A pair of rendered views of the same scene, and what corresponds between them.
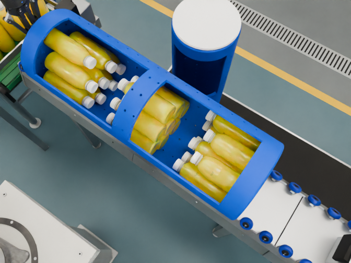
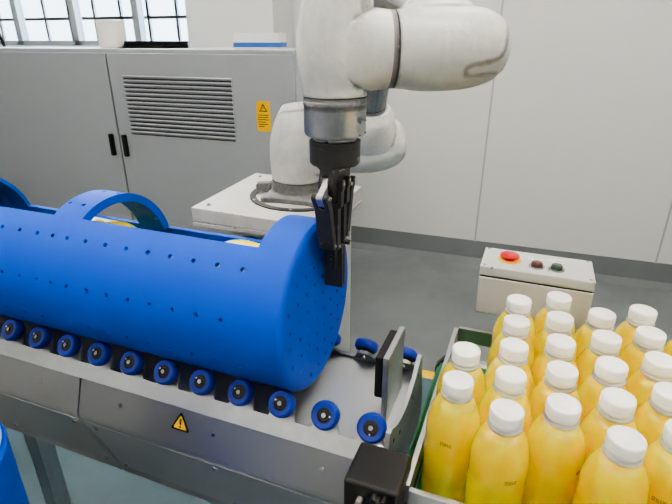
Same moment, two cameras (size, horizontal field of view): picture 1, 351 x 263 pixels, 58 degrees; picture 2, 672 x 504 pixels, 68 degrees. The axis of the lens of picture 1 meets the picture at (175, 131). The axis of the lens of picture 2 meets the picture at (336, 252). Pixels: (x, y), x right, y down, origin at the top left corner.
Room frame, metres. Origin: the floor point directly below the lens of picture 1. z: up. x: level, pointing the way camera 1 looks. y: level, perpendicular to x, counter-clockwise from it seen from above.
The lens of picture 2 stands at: (1.42, 0.30, 1.50)
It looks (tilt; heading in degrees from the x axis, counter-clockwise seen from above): 23 degrees down; 166
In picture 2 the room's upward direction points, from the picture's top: straight up
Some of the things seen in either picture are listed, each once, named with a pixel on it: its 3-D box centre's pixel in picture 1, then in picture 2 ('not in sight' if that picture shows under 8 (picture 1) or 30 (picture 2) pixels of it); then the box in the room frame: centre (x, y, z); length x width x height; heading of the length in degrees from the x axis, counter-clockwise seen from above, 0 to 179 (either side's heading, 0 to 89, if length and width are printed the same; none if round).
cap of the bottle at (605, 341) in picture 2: not in sight; (606, 340); (0.91, 0.84, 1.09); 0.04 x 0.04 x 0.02
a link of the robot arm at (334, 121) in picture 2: not in sight; (334, 118); (0.70, 0.48, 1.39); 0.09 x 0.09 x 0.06
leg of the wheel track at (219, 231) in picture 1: (224, 228); (47, 467); (0.11, -0.26, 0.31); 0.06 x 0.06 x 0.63; 55
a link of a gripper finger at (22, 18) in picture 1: (23, 19); (337, 209); (0.69, 0.49, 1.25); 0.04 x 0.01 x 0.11; 55
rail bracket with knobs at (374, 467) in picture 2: (67, 14); (378, 493); (0.97, 0.47, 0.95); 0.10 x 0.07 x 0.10; 145
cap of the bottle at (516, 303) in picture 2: not in sight; (519, 303); (0.78, 0.78, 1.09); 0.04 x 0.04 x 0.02
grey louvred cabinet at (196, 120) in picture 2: not in sight; (154, 174); (-1.80, -0.05, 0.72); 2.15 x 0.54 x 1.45; 56
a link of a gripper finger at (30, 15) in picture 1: (28, 14); (331, 214); (0.71, 0.47, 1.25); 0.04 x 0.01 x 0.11; 55
